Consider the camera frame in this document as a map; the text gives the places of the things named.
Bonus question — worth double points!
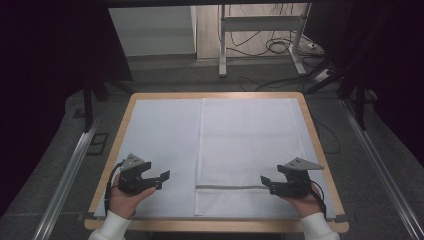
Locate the black floor plate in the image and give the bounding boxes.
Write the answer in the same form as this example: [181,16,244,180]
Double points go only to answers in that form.
[86,132,110,156]

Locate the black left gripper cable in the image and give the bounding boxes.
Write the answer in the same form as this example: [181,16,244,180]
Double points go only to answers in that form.
[104,161,125,215]

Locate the aluminium floor rail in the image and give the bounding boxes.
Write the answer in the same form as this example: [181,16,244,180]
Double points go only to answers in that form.
[339,99,424,240]
[31,116,101,240]

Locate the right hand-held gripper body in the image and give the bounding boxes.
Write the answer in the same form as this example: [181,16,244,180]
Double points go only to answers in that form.
[276,157,325,200]

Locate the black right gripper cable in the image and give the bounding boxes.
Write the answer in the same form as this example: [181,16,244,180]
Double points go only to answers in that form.
[309,179,328,218]

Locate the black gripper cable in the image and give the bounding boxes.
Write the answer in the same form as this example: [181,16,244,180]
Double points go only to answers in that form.
[309,179,328,218]
[104,161,125,215]

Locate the black curtain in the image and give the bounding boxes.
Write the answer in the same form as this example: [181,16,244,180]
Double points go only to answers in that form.
[304,0,424,168]
[0,0,134,216]

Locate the wooden edged table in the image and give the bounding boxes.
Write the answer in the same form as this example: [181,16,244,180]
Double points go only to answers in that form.
[83,91,350,234]

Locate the person's right hand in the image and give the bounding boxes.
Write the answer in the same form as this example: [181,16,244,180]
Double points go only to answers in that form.
[281,184,323,219]

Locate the person's left hand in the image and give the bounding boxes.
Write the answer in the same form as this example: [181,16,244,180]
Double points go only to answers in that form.
[108,179,157,220]

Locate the white metal desk frame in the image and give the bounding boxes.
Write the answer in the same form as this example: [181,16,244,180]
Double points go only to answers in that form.
[218,3,313,78]

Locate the tangle of black floor cables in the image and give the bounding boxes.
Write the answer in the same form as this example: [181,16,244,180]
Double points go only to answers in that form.
[226,3,303,58]

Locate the white table mat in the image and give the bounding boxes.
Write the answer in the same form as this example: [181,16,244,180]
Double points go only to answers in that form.
[94,98,336,220]

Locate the white cabinet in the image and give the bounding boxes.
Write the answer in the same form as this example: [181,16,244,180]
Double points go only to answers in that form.
[108,5,198,58]

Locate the thin black floor cable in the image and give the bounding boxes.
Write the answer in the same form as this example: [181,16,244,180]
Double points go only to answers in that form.
[313,116,342,155]

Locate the white power strip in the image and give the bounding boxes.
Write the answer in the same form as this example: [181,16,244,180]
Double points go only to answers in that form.
[313,68,334,83]

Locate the white cloth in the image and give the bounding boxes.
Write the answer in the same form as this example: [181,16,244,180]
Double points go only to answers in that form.
[194,97,306,217]

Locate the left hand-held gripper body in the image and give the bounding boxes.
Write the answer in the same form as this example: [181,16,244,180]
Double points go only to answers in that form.
[117,153,153,197]

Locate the black metal stand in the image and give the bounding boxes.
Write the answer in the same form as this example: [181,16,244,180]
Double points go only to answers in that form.
[304,6,379,132]
[81,74,135,133]

